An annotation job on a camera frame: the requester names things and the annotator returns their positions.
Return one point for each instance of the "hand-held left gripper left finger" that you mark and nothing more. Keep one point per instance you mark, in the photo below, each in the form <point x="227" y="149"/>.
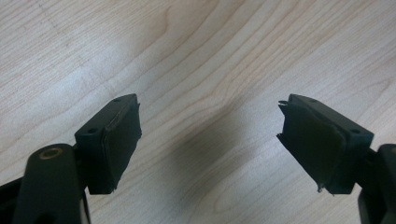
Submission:
<point x="109" y="149"/>

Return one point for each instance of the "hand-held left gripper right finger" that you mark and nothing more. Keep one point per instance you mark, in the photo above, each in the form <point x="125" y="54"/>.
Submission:
<point x="320" y="146"/>

